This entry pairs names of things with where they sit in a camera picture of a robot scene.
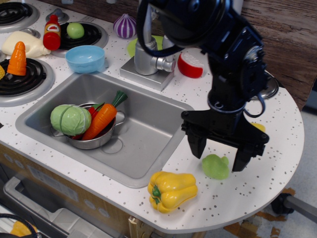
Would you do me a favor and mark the orange toy carrot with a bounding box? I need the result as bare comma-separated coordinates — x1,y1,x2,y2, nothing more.
81,91,128,141

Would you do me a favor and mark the purple striped toy onion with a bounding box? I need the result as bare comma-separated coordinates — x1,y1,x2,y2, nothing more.
113,13,136,39

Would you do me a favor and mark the back left stove burner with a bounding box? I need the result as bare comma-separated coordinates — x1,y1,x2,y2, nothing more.
0,2,40,33

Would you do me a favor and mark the steel pot lid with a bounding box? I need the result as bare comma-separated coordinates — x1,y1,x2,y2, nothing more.
251,70,279,100

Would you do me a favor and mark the red toy ketchup bottle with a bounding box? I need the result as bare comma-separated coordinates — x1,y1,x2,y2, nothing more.
43,14,61,51

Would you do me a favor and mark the orange toy below counter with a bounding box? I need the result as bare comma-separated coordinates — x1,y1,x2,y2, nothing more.
10,221,32,237

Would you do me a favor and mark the silver sink basin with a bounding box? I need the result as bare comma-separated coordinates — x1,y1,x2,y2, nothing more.
16,73,192,188

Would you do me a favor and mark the green toy cabbage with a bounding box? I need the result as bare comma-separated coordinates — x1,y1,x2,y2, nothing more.
50,105,92,136

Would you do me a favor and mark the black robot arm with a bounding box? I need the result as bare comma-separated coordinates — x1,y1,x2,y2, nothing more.
137,0,269,172

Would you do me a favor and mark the light green flat plate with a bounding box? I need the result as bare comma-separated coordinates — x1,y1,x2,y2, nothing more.
127,35,163,58

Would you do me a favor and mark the silver toy faucet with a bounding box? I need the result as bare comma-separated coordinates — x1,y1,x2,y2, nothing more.
120,6,176,91

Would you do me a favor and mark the yellow toy banana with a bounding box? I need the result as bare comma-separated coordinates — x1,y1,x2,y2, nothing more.
251,122,266,132

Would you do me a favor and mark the small steel pot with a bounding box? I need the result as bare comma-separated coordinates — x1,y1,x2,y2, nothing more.
50,111,126,150

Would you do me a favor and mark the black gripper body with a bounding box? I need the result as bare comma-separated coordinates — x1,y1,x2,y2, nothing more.
181,109,269,156

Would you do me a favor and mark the light green toy broccoli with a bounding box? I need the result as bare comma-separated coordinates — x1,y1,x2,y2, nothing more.
202,154,229,180

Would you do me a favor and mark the cream toy chicken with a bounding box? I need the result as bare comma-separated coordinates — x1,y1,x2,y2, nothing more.
1,31,51,58

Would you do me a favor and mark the yellow toy bell pepper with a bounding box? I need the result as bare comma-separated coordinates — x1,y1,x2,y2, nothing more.
147,171,198,214

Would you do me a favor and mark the green toy apple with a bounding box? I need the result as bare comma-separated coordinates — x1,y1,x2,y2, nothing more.
66,22,85,39

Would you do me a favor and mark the grey oven door handle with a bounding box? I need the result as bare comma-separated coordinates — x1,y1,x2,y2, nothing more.
3,177,109,238

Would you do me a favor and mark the yellow toy corn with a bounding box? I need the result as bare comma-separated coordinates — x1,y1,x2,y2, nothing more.
0,65,5,79

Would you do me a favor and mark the red toy cheese wedge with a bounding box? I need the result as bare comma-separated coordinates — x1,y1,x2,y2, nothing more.
177,53,205,78

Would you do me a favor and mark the red toy pepper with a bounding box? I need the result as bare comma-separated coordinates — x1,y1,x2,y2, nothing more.
70,103,104,140

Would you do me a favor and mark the grey stove knob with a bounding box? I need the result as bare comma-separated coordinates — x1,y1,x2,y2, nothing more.
46,8,69,24

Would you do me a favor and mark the orange toy cone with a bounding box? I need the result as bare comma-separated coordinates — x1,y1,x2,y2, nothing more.
7,41,27,76

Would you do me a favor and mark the back right stove burner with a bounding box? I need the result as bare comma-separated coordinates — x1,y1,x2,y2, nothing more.
51,21,108,58

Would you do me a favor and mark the light blue plastic bowl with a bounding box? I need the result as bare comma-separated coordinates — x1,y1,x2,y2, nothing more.
65,45,105,74

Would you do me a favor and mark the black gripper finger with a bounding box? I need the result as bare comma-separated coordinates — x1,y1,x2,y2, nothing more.
186,131,207,159
232,146,254,172

